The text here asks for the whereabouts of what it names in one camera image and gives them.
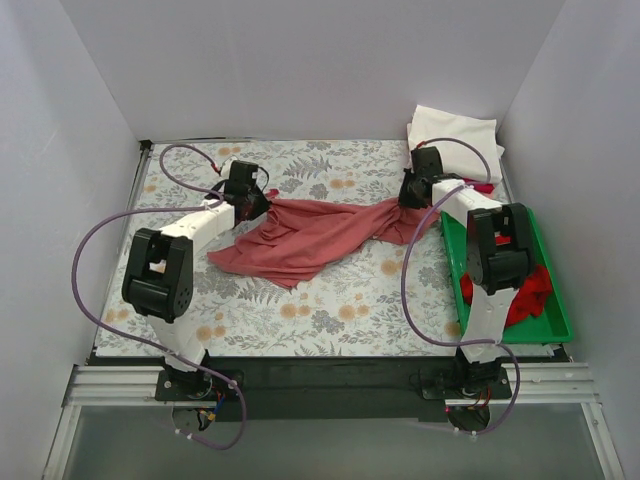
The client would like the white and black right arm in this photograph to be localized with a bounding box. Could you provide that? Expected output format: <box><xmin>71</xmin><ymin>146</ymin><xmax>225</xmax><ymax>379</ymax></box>
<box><xmin>399</xmin><ymin>140</ymin><xmax>536</xmax><ymax>398</ymax></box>

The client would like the aluminium frame rail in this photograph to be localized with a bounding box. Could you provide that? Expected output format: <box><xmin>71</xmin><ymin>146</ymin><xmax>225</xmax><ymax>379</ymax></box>
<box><xmin>44</xmin><ymin>358</ymin><xmax>625</xmax><ymax>479</ymax></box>

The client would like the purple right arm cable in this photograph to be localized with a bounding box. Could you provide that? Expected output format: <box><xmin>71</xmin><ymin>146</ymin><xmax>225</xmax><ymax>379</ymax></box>
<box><xmin>400</xmin><ymin>137</ymin><xmax>521</xmax><ymax>442</ymax></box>

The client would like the dusty pink t shirt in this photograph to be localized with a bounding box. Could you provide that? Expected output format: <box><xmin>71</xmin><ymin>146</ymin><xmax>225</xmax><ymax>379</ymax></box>
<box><xmin>207</xmin><ymin>198</ymin><xmax>436</xmax><ymax>289</ymax></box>

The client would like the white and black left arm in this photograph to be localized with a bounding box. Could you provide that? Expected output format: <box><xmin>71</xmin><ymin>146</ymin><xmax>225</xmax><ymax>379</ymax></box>
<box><xmin>122</xmin><ymin>160</ymin><xmax>270</xmax><ymax>400</ymax></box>

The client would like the crumpled red t shirt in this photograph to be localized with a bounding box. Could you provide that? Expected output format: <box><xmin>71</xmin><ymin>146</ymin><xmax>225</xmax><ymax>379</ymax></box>
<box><xmin>459</xmin><ymin>265</ymin><xmax>553</xmax><ymax>328</ymax></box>

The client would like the floral patterned table mat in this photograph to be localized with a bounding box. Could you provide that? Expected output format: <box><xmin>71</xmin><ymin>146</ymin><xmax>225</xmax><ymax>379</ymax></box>
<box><xmin>93</xmin><ymin>139</ymin><xmax>516</xmax><ymax>358</ymax></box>

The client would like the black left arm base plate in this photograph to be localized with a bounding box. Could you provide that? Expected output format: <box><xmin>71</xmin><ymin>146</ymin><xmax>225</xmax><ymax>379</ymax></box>
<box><xmin>154</xmin><ymin>369</ymin><xmax>244</xmax><ymax>401</ymax></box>

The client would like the folded magenta t shirt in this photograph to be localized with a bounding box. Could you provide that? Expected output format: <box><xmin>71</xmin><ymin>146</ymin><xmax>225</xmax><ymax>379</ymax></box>
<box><xmin>465</xmin><ymin>179</ymin><xmax>496</xmax><ymax>195</ymax></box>

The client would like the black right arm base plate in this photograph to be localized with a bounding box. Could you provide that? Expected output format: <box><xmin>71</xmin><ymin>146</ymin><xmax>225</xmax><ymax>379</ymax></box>
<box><xmin>414</xmin><ymin>365</ymin><xmax>512</xmax><ymax>400</ymax></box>

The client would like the green plastic tray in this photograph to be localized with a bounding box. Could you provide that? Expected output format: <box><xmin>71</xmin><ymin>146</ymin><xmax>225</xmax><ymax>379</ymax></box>
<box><xmin>441</xmin><ymin>213</ymin><xmax>573</xmax><ymax>344</ymax></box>

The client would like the folded white t shirt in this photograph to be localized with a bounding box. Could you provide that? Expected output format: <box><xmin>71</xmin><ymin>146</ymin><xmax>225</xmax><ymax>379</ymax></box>
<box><xmin>407</xmin><ymin>105</ymin><xmax>505</xmax><ymax>185</ymax></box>

